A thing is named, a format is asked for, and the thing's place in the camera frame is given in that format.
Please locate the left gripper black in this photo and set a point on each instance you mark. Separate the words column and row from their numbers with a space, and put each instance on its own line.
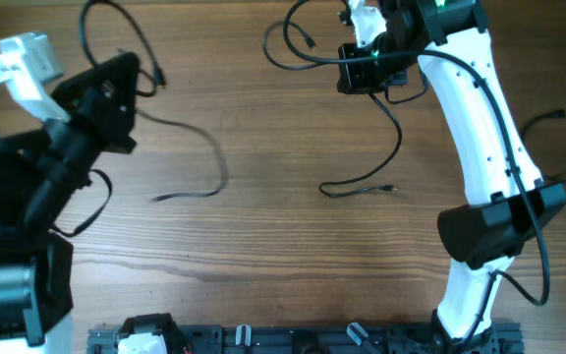
column 89, row 101

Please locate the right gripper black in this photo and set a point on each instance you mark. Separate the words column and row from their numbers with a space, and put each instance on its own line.
column 353, row 81

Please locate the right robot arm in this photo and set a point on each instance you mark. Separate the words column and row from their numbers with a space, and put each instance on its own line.
column 508, row 201

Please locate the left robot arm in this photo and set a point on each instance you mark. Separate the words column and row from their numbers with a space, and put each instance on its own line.
column 39, row 172

